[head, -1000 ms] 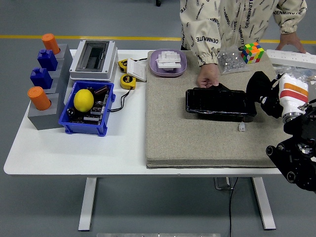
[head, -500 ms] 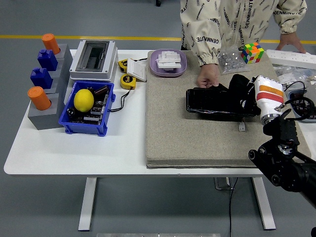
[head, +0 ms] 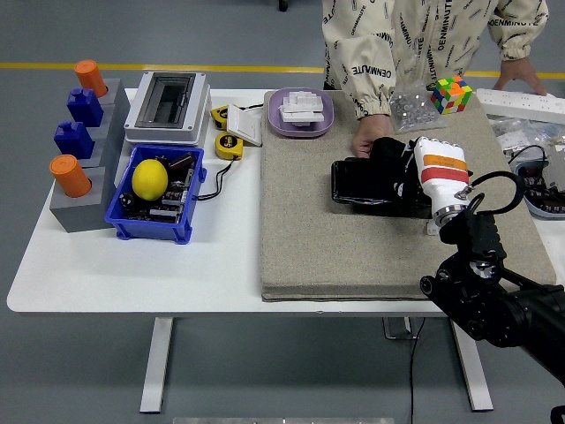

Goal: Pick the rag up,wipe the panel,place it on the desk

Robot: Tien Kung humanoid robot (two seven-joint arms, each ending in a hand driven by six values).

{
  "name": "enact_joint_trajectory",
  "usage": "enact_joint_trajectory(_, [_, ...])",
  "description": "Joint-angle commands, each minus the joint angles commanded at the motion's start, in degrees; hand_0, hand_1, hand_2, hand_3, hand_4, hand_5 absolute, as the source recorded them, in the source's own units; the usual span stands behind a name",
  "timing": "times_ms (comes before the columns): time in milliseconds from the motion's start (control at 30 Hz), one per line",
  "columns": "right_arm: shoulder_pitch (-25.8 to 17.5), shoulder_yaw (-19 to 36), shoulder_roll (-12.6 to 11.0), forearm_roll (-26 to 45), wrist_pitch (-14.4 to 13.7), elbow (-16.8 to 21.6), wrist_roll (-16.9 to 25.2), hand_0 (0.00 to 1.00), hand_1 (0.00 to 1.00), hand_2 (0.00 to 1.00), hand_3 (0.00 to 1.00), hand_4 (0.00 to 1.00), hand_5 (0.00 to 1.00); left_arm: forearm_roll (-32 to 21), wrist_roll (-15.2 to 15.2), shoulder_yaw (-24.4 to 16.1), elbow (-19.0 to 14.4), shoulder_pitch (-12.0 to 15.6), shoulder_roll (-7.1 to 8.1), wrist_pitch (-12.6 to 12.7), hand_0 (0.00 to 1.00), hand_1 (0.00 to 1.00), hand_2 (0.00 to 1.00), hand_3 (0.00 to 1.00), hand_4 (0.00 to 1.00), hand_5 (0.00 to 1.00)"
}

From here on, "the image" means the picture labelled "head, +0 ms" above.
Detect clear bag of metal nuts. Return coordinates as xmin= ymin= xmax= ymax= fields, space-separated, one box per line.
xmin=388 ymin=80 xmax=449 ymax=135

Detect white wall switch plate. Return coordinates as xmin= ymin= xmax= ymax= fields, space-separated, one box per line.
xmin=226 ymin=105 xmax=265 ymax=147

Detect orange cylinder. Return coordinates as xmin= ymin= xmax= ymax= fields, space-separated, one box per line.
xmin=49 ymin=154 xmax=93 ymax=199
xmin=73 ymin=59 xmax=109 ymax=98

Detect white power strip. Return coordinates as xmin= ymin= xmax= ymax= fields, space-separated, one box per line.
xmin=475 ymin=87 xmax=565 ymax=125

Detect person's left hand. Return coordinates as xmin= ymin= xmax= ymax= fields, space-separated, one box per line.
xmin=492 ymin=57 xmax=548 ymax=96

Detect white table leg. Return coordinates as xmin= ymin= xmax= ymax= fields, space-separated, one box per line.
xmin=139 ymin=316 xmax=176 ymax=415
xmin=450 ymin=322 xmax=494 ymax=413

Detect thin black cable loop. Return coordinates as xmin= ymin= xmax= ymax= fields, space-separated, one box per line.
xmin=507 ymin=144 xmax=551 ymax=167

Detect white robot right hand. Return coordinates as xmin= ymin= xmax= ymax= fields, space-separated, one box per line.
xmin=391 ymin=135 xmax=472 ymax=214

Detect hanging black cable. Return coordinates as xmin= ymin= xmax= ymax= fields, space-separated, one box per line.
xmin=408 ymin=317 xmax=428 ymax=424

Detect colourful puzzle cube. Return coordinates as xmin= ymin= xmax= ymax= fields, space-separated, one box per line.
xmin=430 ymin=75 xmax=474 ymax=116

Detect grey-brown mat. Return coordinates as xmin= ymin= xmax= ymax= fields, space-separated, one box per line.
xmin=260 ymin=90 xmax=558 ymax=304

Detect purple tray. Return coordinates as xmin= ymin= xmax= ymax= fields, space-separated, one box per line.
xmin=267 ymin=87 xmax=335 ymax=139

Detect dark circuit board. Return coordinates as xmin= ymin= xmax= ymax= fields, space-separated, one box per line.
xmin=119 ymin=165 xmax=198 ymax=222

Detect grey metal bracket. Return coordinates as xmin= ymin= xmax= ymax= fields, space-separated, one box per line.
xmin=382 ymin=316 xmax=420 ymax=340

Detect blue plastic bin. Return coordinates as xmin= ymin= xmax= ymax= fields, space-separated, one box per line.
xmin=104 ymin=144 xmax=207 ymax=245

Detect yellow lemon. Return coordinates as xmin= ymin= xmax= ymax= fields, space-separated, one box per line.
xmin=132 ymin=158 xmax=170 ymax=202

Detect grey white electrical box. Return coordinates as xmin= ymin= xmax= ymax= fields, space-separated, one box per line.
xmin=123 ymin=71 xmax=212 ymax=148

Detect person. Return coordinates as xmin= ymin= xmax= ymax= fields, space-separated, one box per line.
xmin=320 ymin=0 xmax=549 ymax=93

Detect person's right hand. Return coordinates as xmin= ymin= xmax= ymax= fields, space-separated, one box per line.
xmin=350 ymin=113 xmax=394 ymax=159

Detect black rag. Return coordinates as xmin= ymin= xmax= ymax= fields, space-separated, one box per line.
xmin=368 ymin=136 xmax=418 ymax=186

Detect grey metal part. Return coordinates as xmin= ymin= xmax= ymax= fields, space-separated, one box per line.
xmin=546 ymin=141 xmax=565 ymax=192

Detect clear plastic bags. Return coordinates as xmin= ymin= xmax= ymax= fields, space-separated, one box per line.
xmin=488 ymin=113 xmax=565 ymax=156

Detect stack of white switches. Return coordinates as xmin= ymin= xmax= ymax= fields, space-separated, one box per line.
xmin=277 ymin=87 xmax=327 ymax=128

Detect yellow tape measure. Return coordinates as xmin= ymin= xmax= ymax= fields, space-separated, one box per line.
xmin=211 ymin=104 xmax=239 ymax=131
xmin=215 ymin=131 xmax=245 ymax=160

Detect grey stepped block holder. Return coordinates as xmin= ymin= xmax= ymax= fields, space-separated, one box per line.
xmin=49 ymin=78 xmax=132 ymax=234

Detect blue block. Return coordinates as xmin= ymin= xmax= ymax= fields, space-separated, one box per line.
xmin=66 ymin=87 xmax=105 ymax=128
xmin=54 ymin=120 xmax=96 ymax=160

